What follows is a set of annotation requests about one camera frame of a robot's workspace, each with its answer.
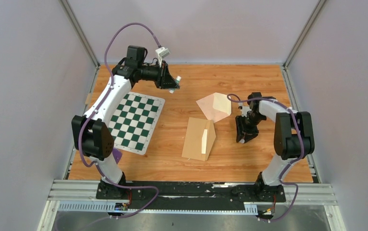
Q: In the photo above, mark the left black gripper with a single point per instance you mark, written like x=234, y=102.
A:
x=166, y=84

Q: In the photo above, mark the aluminium frame rail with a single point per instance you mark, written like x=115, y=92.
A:
x=80, y=195

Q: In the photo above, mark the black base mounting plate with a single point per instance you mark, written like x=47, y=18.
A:
x=184, y=195

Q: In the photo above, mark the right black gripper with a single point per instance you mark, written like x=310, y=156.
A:
x=242, y=130

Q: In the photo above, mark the tan kraft envelope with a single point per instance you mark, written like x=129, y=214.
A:
x=193, y=139

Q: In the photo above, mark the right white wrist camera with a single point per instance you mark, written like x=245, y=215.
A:
x=244, y=108

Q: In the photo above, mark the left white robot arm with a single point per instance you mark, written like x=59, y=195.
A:
x=91, y=134

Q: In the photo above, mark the green white chessboard mat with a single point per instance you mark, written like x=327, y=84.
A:
x=134, y=120

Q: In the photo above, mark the pink paper envelope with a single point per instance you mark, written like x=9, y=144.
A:
x=215, y=106

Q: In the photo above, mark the purple plastic piece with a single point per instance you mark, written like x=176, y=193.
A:
x=117, y=155

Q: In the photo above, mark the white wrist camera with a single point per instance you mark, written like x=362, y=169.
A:
x=244, y=108
x=162, y=53

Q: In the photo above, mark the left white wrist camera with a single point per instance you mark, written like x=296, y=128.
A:
x=162, y=53

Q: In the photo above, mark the white green glue stick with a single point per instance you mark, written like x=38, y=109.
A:
x=177, y=80

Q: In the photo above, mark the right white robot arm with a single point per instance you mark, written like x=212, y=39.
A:
x=293, y=134

